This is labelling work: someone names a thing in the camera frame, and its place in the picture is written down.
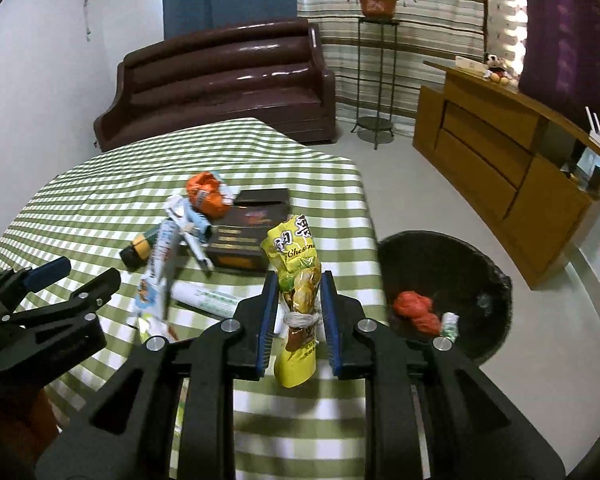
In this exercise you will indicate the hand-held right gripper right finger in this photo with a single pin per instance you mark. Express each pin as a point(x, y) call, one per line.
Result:
point(332, 330)

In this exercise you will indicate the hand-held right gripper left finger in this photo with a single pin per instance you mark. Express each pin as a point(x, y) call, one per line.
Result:
point(268, 325)

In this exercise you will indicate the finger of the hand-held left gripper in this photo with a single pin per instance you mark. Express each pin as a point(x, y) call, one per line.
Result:
point(87, 296)
point(47, 271)

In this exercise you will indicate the white twine knot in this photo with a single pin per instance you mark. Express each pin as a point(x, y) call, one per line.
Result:
point(302, 320)

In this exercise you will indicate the white green tube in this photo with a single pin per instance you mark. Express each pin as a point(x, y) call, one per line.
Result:
point(205, 299)

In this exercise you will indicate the yellow snack packet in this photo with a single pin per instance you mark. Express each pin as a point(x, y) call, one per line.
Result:
point(292, 260)

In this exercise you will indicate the white printed wrapper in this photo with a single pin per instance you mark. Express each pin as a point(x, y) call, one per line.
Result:
point(152, 329)

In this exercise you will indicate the long silver white packet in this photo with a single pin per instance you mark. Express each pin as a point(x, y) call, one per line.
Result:
point(160, 260)

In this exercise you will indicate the black trash bin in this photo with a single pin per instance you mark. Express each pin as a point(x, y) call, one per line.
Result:
point(430, 260)

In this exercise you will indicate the orange plastic bag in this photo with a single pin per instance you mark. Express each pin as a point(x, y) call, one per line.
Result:
point(207, 195)

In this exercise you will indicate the small dark bottle yellow band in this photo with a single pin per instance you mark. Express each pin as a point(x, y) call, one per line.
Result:
point(137, 250)

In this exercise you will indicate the black gift box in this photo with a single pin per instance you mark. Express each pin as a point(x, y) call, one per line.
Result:
point(240, 250)

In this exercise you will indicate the red plastic bag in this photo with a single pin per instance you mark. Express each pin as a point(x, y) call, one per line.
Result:
point(415, 307)

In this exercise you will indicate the white tube dark cap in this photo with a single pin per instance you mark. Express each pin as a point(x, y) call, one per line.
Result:
point(192, 240)

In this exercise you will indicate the green checked tablecloth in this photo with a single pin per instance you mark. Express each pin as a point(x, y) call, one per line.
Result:
point(105, 170)

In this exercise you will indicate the small white green wrapper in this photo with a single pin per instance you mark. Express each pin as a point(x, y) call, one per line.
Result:
point(450, 322)

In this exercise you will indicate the light blue tube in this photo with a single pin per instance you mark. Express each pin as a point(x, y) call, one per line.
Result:
point(200, 222)

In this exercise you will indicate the black metal plant stand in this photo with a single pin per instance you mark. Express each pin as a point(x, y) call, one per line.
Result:
point(375, 125)

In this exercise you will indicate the wooden cabinet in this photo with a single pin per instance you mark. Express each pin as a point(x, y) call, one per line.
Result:
point(480, 155)

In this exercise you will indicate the brown leather sofa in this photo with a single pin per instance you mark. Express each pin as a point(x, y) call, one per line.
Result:
point(220, 75)

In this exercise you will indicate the white flat box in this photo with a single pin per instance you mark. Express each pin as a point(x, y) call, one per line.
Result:
point(467, 64)

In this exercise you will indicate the mouse plush toy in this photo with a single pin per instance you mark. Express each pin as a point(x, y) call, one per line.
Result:
point(495, 67)

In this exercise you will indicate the striped curtain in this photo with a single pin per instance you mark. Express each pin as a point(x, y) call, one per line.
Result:
point(430, 20)

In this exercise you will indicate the beige patterned curtain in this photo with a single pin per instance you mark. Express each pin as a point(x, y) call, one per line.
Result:
point(505, 10)

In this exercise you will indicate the dark drape curtain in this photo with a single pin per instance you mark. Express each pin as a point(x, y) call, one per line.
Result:
point(565, 35)

